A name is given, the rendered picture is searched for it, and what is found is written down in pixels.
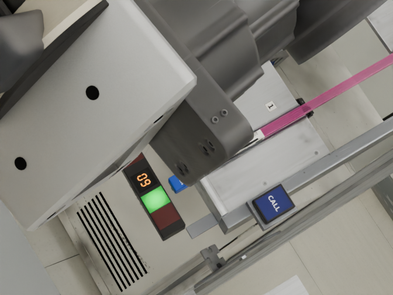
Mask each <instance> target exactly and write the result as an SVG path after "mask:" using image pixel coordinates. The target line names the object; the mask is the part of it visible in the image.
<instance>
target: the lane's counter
mask: <svg viewBox="0 0 393 295"><path fill-rule="evenodd" d="M130 178H131V179H132V182H133V183H134V185H135V186H136V188H137V190H138V192H139V193H142V192H144V191H145V190H147V189H149V188H150V187H153V186H154V185H156V184H157V183H158V182H157V181H156V179H155V178H154V176H153V174H152V172H151V171H150V169H149V167H147V168H145V169H143V170H142V171H140V172H138V173H136V174H134V175H133V176H131V177H130Z"/></svg>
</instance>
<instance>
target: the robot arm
mask: <svg viewBox="0 0 393 295"><path fill-rule="evenodd" d="M134 2H135V3H136V4H137V6H138V7H139V8H140V9H141V10H142V11H143V13H144V14H145V15H146V16H147V17H148V19H149V20H150V21H151V22H152V24H153V25H154V26H155V27H156V28H157V30H158V31H159V32H160V33H161V34H162V35H163V37H164V38H165V39H166V41H168V42H169V44H170V45H171V46H172V48H173V49H174V50H175V51H176V52H177V53H178V55H179V56H180V57H181V58H182V59H183V61H184V62H185V63H186V64H187V66H188V67H189V68H190V69H191V70H192V72H193V73H194V74H195V75H196V76H197V81H196V86H195V87H194V88H193V89H192V91H191V92H190V93H189V94H188V95H187V97H186V98H185V99H184V100H183V102H182V103H181V104H180V105H179V106H178V108H177V109H176V110H175V111H174V113H173V114H172V115H171V116H170V117H169V119H168V120H167V121H166V122H165V124H164V125H163V126H162V127H161V128H160V130H159V131H158V132H157V133H156V135H155V136H154V137H153V138H152V140H151V141H150V142H149V145H150V146H151V147H152V148H153V150H154V151H155V152H156V153H157V154H158V155H159V157H160V158H161V159H162V161H163V162H164V163H165V164H166V165H167V166H168V168H169V169H170V170H171V171H172V172H173V174H174V175H175V176H176V177H177V179H179V181H181V182H182V183H183V184H185V185H186V186H188V187H191V186H193V185H194V184H195V183H197V182H199V181H200V180H201V179H203V178H204V177H205V176H207V175H208V174H210V173H211V172H213V171H214V170H216V169H217V168H218V167H220V166H221V165H223V164H224V163H226V162H227V161H228V160H229V159H230V158H231V157H233V156H234V155H235V154H236V153H237V152H238V151H240V150H241V149H242V148H243V147H245V146H246V145H247V144H248V143H249V142H250V141H252V140H253V138H254V132H253V129H252V127H251V125H250V123H249V122H248V120H247V119H246V117H245V116H244V115H243V114H242V113H241V112H240V110H239V109H238V108H237V106H235V104H234V103H233V102H234V101H236V100H237V99H238V98H239V97H240V96H242V95H243V94H244V92H245V91H247V90H248V89H249V88H250V87H251V86H253V85H254V84H255V83H256V81H257V80H258V79H259V78H260V77H262V76H263V75H264V70H263V69H262V67H261V66H262V65H263V64H264V63H266V62H267V61H268V60H269V59H270V58H272V57H273V56H274V55H276V54H277V53H278V52H279V51H280V50H282V49H283V51H284V50H287V51H288V52H289V54H290V55H291V56H292V58H293V59H294V60H295V61H296V62H297V64H298V65H300V64H302V63H304V62H306V61H307V60H309V59H310V58H312V57H313V56H315V55H316V54H318V53H319V52H321V51H322V50H323V49H325V48H327V47H328V46H329V45H331V44H332V43H333V42H335V41H336V40H337V39H339V38H340V37H342V36H343V35H344V34H345V33H347V32H348V31H349V30H351V29H352V28H354V27H355V26H356V25H357V24H359V23H360V22H361V21H362V20H364V19H365V18H366V17H367V16H369V15H370V14H372V13H373V12H374V11H375V10H376V9H378V8H379V7H380V6H381V5H382V4H384V3H385V2H387V0H134Z"/></svg>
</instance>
